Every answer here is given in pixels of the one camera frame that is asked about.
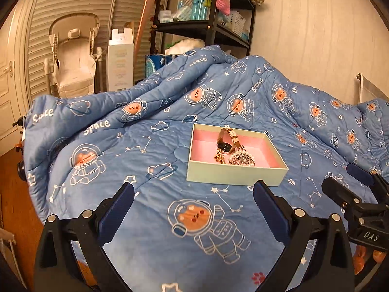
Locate rose gold wrist watch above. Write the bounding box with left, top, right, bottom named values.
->
left=216, top=127, right=239, bottom=155

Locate white plastic basket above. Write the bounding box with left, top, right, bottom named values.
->
left=223, top=10, right=247, bottom=35

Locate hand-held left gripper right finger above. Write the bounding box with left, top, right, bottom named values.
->
left=253, top=180, right=356, bottom=292

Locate black wheeled frame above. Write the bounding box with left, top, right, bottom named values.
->
left=12, top=115, right=29, bottom=183

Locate silver bangle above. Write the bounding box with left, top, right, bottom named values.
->
left=235, top=153, right=255, bottom=167

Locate wooden pole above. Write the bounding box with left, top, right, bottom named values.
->
left=133, top=0, right=162, bottom=56

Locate blue tissue pack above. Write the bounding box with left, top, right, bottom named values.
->
left=145, top=54, right=180, bottom=79

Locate tall white carton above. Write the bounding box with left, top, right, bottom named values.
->
left=106, top=28, right=135, bottom=92

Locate pale green box pink inside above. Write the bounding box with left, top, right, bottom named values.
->
left=186, top=123, right=289, bottom=187

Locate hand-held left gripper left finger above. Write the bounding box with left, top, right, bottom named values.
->
left=33, top=182, right=135, bottom=292

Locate row of blue bottles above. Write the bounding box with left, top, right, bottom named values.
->
left=177, top=0, right=211, bottom=22

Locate white framed board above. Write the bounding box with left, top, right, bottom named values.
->
left=355, top=73, right=389, bottom=106

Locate white baby seat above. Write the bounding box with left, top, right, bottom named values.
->
left=43, top=13, right=103, bottom=98

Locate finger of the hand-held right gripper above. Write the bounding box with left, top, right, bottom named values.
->
left=346, top=162, right=389, bottom=203
left=321, top=177, right=389, bottom=219

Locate black shelf rack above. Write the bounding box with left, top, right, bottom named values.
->
left=150, top=0, right=259, bottom=58

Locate white fluffy bundle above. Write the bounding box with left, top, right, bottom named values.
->
left=165, top=38, right=205, bottom=56

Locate pink mesh bag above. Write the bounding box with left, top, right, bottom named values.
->
left=215, top=0, right=233, bottom=15

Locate white panel door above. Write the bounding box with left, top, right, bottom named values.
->
left=0, top=10, right=35, bottom=157

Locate person's right hand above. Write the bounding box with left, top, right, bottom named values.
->
left=353, top=244, right=389, bottom=276

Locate blue printed blanket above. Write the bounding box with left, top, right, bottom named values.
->
left=19, top=44, right=389, bottom=292

